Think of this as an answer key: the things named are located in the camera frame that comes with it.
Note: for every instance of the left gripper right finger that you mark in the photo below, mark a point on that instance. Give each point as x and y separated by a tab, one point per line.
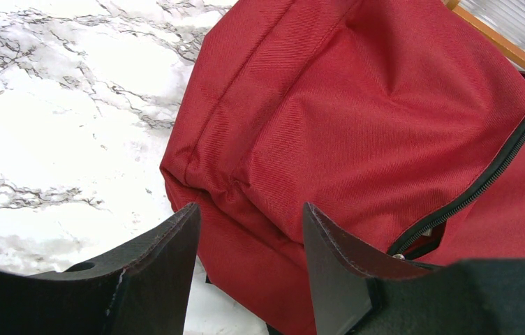
357	289

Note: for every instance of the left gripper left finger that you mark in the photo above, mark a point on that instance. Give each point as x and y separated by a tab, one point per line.
139	287

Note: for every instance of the red student backpack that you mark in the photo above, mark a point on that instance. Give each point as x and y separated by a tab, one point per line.
397	119

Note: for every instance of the orange wooden shelf rack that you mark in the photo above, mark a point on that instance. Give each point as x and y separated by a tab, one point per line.
510	50

